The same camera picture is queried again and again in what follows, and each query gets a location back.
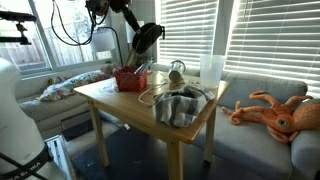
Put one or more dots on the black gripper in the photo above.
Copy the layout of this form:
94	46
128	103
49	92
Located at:
119	5

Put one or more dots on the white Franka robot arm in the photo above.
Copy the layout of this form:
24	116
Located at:
16	126

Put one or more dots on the red woven basket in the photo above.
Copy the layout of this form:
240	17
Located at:
130	81

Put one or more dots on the green potted plant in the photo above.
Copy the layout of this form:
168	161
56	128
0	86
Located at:
142	60

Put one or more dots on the white window blinds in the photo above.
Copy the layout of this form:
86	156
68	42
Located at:
276	40
186	30

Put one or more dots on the small printed paper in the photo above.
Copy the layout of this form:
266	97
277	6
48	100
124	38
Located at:
108	89

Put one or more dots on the wooden table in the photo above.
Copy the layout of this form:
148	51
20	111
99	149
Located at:
126	106

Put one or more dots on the floral cushion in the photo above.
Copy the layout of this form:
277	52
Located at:
73	85

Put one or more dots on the translucent plastic cup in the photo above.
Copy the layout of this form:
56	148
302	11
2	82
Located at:
211	71

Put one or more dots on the grey striped cloth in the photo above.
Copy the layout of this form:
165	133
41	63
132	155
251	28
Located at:
180	106

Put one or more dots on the small white floor object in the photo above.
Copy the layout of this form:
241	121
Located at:
127	127

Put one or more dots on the dark storage box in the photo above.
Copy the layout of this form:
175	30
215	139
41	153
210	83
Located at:
78	128

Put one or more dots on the white bench couch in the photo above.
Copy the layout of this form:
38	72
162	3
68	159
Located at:
50	110

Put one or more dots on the dark blue rug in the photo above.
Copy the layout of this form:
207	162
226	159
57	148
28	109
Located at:
133	156

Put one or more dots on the silver metal stand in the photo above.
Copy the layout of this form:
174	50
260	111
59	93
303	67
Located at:
60	156

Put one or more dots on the grey sofa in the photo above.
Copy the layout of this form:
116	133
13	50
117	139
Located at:
246	143

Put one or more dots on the orange octopus plush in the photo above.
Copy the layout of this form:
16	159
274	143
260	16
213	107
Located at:
280	120

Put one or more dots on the white window frame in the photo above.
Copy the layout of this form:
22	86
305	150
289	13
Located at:
42	36

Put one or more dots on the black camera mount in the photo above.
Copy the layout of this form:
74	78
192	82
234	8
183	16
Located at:
20	16

